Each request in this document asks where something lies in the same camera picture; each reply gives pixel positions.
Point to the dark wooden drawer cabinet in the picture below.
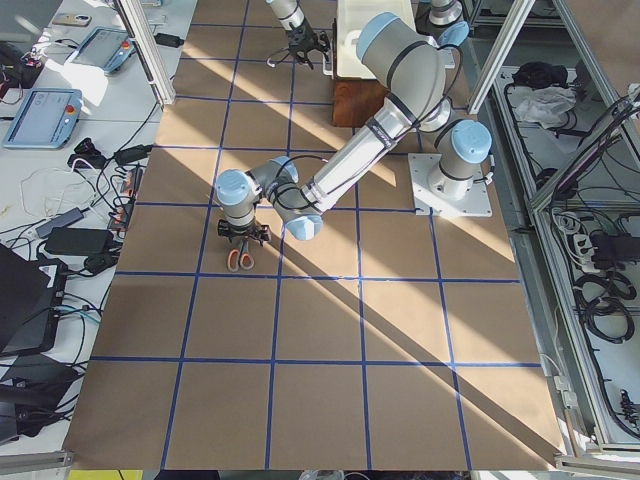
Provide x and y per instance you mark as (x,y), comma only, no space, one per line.
(356,100)

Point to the aluminium frame post left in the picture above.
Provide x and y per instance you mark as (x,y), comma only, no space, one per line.
(135,21)

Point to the white plastic tray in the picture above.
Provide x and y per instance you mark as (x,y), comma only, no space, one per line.
(353,36)

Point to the teach pendant tablet lower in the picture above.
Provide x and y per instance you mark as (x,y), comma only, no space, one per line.
(45,120)

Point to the orange grey handled scissors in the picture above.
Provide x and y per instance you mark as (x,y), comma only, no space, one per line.
(240,258)

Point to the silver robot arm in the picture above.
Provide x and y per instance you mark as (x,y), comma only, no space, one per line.
(413,71)
(290,16)

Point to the white crumpled cloth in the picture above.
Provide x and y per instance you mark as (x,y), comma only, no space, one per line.
(548,106)

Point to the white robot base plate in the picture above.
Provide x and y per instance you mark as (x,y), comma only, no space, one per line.
(436,194)

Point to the teach pendant tablet upper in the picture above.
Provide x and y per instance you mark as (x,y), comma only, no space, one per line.
(105,48)

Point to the aluminium frame post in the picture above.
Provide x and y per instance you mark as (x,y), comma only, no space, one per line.
(135,21)
(503,43)

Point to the teach pendant tablet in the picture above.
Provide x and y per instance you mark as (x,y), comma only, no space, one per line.
(45,120)
(105,48)

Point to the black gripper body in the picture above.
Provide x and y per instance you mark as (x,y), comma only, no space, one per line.
(299,37)
(242,232)

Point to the aluminium frame post right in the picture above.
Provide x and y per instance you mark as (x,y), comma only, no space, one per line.
(503,43)

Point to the black power adapter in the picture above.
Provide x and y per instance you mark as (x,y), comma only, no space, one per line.
(78,241)

